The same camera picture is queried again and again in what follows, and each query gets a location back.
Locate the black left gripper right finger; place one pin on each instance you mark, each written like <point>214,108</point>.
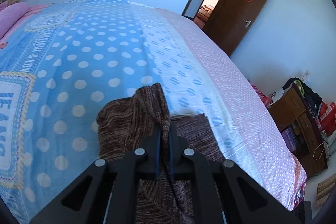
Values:
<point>222,192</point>

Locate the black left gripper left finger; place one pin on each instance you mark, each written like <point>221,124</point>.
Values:
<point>106,192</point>

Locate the brown knitted sweater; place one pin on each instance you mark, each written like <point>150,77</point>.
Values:
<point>123,123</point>

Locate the black clothes on cabinet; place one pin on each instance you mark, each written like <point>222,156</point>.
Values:
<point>311,97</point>

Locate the pink patterned bed sheet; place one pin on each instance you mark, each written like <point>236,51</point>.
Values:
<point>247,135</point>

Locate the brown wooden cabinet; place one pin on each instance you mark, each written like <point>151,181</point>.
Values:
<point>300,131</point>

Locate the wooden slat pieces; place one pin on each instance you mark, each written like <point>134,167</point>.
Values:
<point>324,189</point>

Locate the red shoe box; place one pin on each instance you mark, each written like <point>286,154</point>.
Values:
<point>327,115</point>

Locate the blue polka dot blanket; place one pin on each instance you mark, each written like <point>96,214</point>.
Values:
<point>60,67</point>

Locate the brown wooden door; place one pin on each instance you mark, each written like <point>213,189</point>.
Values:
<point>226,26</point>

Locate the folded purple quilt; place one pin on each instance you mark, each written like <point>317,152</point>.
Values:
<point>10,15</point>

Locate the white wall socket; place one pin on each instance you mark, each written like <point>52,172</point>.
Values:
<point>307,73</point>

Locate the silver door handle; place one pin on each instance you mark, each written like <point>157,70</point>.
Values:
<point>247,23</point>

